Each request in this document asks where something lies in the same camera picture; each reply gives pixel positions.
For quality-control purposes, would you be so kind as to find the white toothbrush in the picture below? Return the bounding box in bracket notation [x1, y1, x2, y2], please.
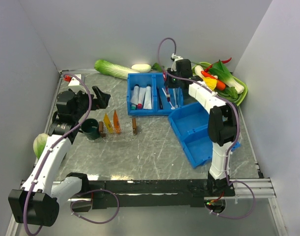
[162, 88, 180, 110]

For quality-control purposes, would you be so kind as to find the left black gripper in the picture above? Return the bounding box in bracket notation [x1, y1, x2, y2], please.
[71, 86, 110, 120]

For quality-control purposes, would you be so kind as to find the white toothpaste tube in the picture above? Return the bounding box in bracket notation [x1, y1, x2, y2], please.
[130, 84, 139, 105]

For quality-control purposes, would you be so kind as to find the yellow toothpaste tube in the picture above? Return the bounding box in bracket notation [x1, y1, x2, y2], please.
[103, 113, 114, 134]

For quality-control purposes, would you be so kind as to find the dark green mug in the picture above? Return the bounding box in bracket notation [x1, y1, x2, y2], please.
[81, 118, 100, 141]

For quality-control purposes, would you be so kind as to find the white radish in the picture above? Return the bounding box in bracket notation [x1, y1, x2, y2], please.
[131, 64, 151, 73]

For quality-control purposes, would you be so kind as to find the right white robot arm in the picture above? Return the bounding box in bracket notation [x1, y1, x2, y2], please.
[167, 73, 240, 196]

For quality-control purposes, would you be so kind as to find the green vegetable tray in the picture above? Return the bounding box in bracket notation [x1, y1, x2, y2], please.
[192, 59, 248, 106]

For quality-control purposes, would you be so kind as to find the red chili pepper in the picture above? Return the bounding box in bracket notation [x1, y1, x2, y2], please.
[204, 57, 232, 72]

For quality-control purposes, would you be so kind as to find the orange toothpaste tube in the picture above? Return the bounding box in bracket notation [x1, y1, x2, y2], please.
[113, 110, 121, 134]

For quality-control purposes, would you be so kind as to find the yellow white cabbage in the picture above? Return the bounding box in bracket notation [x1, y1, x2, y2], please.
[203, 77, 217, 90]

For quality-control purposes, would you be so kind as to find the long green napa cabbage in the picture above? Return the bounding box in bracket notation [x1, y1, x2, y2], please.
[94, 59, 139, 80]

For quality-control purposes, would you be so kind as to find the green beans bundle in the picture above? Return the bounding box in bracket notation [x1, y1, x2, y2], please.
[217, 89, 239, 102]

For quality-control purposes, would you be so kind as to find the small green cabbage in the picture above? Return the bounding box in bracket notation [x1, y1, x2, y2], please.
[33, 133, 49, 159]

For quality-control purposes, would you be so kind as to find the red toothbrush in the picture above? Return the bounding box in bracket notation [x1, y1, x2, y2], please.
[162, 88, 170, 102]

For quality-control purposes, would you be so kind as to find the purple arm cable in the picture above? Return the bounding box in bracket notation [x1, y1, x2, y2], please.
[157, 37, 256, 219]
[23, 73, 93, 236]

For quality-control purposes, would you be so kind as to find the bok choy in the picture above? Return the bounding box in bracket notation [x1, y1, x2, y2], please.
[209, 60, 245, 94]

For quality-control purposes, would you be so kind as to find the blue toiletry double bin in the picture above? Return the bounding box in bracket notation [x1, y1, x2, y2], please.
[127, 73, 184, 116]

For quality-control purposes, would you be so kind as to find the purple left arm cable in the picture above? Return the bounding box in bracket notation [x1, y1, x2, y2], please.
[23, 73, 93, 236]

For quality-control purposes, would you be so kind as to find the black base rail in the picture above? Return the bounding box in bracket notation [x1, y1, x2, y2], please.
[69, 179, 235, 209]

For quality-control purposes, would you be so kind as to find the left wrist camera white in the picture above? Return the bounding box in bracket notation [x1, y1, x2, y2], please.
[63, 75, 81, 87]

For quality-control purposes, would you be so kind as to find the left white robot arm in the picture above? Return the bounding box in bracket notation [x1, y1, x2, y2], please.
[8, 86, 111, 227]

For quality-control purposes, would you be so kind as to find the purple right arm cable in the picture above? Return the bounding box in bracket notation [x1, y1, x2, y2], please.
[157, 37, 256, 219]

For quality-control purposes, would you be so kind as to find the orange carrot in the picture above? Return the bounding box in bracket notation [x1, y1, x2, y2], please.
[215, 79, 226, 91]

